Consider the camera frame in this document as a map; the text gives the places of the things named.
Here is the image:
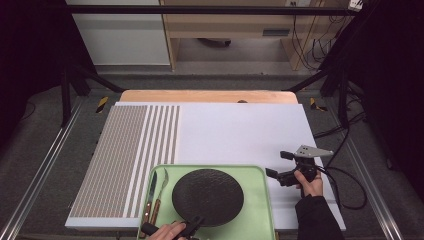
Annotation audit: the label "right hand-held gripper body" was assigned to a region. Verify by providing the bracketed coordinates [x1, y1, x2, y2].
[278, 144, 334, 198]

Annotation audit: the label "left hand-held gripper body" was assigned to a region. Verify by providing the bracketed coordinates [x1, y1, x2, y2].
[140, 222, 200, 240]

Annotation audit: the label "black textured plate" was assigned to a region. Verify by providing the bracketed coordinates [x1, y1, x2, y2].
[171, 168, 245, 228]

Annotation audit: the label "knife with wooden handle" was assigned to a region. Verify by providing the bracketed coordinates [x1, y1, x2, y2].
[139, 170, 158, 239]

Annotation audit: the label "green tray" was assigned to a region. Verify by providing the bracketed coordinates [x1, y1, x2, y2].
[136, 164, 278, 240]

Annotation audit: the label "fork with wooden handle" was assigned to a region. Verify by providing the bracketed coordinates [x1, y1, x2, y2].
[149, 167, 170, 228]

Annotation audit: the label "person's left hand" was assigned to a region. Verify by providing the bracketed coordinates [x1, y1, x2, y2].
[146, 221, 188, 240]

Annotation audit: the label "person's right hand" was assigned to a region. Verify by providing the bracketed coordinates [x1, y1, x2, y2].
[294, 169, 324, 198]

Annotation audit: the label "white board sheet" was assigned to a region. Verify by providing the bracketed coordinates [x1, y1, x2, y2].
[64, 101, 347, 232]

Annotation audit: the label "yellow black tape strip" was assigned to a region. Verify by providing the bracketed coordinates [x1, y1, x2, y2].
[309, 97, 328, 113]
[95, 96, 110, 114]

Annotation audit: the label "black metal stand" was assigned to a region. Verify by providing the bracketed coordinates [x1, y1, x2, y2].
[283, 66, 351, 129]
[60, 63, 124, 128]

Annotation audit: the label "striped placemat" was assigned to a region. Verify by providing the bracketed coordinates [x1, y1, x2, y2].
[68, 104, 181, 219]

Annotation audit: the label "black curtain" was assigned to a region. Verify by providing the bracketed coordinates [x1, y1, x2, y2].
[319, 0, 424, 194]
[0, 0, 98, 148]

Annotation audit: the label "light wooden desk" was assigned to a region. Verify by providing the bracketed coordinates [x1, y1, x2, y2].
[159, 0, 354, 72]

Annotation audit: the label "white power strip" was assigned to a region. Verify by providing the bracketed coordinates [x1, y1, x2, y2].
[347, 0, 364, 13]

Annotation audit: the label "white cabinet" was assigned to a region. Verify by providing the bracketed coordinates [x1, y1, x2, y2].
[65, 0, 172, 67]

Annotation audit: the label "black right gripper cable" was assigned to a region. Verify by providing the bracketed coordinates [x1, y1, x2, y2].
[314, 164, 368, 211]

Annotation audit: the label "black floor cables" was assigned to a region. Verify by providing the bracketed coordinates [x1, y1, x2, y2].
[313, 86, 368, 139]

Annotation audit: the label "aluminium rail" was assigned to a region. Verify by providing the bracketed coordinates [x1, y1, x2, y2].
[328, 103, 404, 240]
[0, 96, 86, 240]

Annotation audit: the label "black hanging cables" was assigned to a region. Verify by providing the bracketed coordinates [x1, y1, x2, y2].
[291, 14, 351, 73]

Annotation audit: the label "black horizontal frame bar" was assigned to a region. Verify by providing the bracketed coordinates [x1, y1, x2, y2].
[66, 4, 356, 16]

